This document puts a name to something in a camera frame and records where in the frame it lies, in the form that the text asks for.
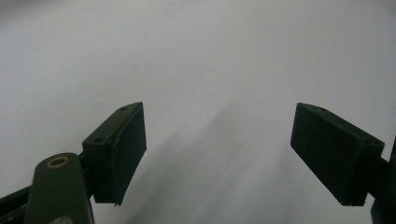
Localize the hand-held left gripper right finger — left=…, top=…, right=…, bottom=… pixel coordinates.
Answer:
left=290, top=102, right=386, bottom=207

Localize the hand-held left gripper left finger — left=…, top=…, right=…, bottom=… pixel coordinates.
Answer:
left=81, top=101, right=148, bottom=207

